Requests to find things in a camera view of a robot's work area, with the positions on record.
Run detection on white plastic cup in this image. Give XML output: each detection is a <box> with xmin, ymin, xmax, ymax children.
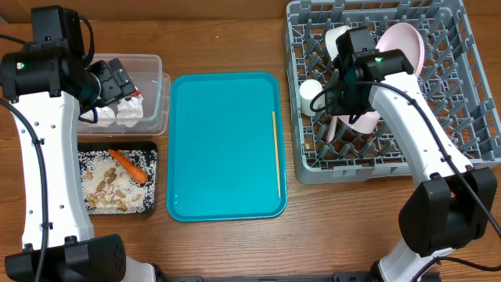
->
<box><xmin>299</xmin><ymin>79</ymin><xmax>323</xmax><ymax>117</ymax></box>

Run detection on small pink bowl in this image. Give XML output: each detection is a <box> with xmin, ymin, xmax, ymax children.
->
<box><xmin>338</xmin><ymin>111</ymin><xmax>380</xmax><ymax>134</ymax></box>

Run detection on orange carrot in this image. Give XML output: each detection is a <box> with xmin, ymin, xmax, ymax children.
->
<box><xmin>108</xmin><ymin>149</ymin><xmax>148</xmax><ymax>184</ymax></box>

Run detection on white plastic fork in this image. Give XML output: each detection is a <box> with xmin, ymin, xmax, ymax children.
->
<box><xmin>326</xmin><ymin>116</ymin><xmax>338</xmax><ymax>143</ymax></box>

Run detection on wooden chopstick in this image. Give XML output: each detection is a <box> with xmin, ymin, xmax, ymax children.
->
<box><xmin>272</xmin><ymin>111</ymin><xmax>282</xmax><ymax>198</ymax></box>

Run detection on pink plate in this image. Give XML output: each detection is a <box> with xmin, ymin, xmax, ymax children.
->
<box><xmin>377</xmin><ymin>23</ymin><xmax>425</xmax><ymax>77</ymax></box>

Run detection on grey dishwasher rack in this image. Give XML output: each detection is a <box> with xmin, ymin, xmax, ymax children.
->
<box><xmin>285</xmin><ymin>0</ymin><xmax>500</xmax><ymax>184</ymax></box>

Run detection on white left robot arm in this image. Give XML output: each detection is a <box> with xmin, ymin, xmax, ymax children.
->
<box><xmin>1</xmin><ymin>5</ymin><xmax>161</xmax><ymax>281</ymax></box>

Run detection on teal plastic tray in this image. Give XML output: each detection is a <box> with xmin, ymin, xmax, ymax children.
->
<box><xmin>166</xmin><ymin>72</ymin><xmax>288</xmax><ymax>222</ymax></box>

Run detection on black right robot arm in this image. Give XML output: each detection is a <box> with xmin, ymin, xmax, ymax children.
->
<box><xmin>323</xmin><ymin>23</ymin><xmax>497</xmax><ymax>281</ymax></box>

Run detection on clear plastic bin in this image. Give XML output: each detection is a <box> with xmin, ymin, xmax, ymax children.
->
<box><xmin>77</xmin><ymin>53</ymin><xmax>171</xmax><ymax>136</ymax></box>

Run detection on black plastic tray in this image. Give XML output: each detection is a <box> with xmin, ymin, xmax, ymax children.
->
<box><xmin>77</xmin><ymin>140</ymin><xmax>159</xmax><ymax>215</ymax></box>

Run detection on white bowl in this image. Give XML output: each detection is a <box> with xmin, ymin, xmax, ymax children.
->
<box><xmin>324</xmin><ymin>26</ymin><xmax>351</xmax><ymax>60</ymax></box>

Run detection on rice and peanut leftovers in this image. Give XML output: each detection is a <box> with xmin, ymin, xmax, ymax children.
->
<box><xmin>77</xmin><ymin>149</ymin><xmax>158</xmax><ymax>215</ymax></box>

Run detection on white tissue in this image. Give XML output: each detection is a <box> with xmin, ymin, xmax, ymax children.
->
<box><xmin>80</xmin><ymin>107</ymin><xmax>116</xmax><ymax>127</ymax></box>
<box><xmin>117</xmin><ymin>95</ymin><xmax>144</xmax><ymax>128</ymax></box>

